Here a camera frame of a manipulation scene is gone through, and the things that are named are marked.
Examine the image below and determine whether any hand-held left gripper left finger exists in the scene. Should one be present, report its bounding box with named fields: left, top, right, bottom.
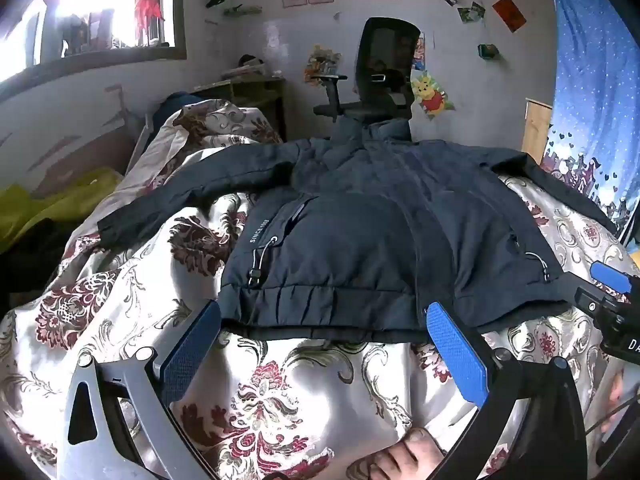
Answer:
left=57, top=300, right=223, bottom=480

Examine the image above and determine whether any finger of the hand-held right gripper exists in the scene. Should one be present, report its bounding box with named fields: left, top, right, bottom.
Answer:
left=589, top=261, right=640, bottom=295
left=560, top=271, right=608, bottom=306

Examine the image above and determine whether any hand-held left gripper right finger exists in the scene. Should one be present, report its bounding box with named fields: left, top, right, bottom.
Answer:
left=425, top=301, right=588, bottom=480

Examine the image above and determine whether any dark navy padded jacket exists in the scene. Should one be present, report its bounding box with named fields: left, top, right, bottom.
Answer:
left=97, top=117, right=618, bottom=343

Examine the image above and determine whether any floral bed blanket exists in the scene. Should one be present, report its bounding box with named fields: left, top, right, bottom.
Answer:
left=0, top=100, right=640, bottom=480

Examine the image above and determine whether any person's bare foot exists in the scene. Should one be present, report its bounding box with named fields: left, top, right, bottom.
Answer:
left=345, top=427, right=446, bottom=480

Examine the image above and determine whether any blue starry printed curtain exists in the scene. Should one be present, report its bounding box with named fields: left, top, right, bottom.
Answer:
left=540, top=0, right=640, bottom=241

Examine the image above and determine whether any yellow-green cloth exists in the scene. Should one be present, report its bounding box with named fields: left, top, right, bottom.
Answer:
left=0, top=167, right=123, bottom=256

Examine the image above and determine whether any yellow bear poster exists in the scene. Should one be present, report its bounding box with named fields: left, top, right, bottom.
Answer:
left=411, top=71, right=456, bottom=120

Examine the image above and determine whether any dark blue cloth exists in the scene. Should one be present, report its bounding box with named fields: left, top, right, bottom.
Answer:
left=152, top=91, right=206, bottom=136

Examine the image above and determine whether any wooden desk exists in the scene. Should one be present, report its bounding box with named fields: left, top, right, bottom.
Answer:
left=192, top=77, right=288, bottom=143

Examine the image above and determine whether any red envelope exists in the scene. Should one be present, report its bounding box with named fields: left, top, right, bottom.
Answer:
left=492, top=0, right=527, bottom=33

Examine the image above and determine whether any clutter pile on desk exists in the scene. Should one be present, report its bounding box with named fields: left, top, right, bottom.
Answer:
left=222, top=55, right=268, bottom=81

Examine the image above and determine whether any green photo print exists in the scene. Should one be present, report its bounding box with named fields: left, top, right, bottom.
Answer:
left=457, top=1, right=487, bottom=24

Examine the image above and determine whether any black mesh office chair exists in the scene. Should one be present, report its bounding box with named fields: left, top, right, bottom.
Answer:
left=306, top=17, right=422, bottom=128

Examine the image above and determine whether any colourful cartoon sticker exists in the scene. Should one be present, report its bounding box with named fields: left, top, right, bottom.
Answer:
left=304, top=45, right=342, bottom=86

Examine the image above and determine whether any window with brown frame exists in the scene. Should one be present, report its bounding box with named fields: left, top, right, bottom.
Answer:
left=0, top=0, right=188, bottom=96

